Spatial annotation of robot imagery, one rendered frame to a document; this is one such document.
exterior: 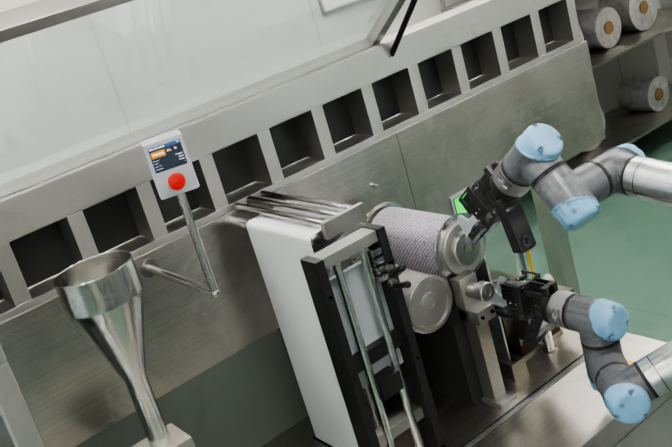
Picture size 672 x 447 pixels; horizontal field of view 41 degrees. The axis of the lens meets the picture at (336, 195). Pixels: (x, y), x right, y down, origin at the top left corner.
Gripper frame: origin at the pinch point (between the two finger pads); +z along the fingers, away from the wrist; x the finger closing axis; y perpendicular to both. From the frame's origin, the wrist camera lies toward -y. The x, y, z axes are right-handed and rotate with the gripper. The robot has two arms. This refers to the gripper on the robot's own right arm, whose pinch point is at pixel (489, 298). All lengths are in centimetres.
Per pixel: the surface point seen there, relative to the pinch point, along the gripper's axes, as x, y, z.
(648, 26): -363, -34, 216
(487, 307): 9.0, 4.4, -9.4
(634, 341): -23.2, -19.0, -18.1
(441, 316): 15.9, 4.3, -2.3
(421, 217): 7.0, 22.2, 7.3
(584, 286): -173, -109, 135
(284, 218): 38, 35, 10
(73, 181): 69, 54, 30
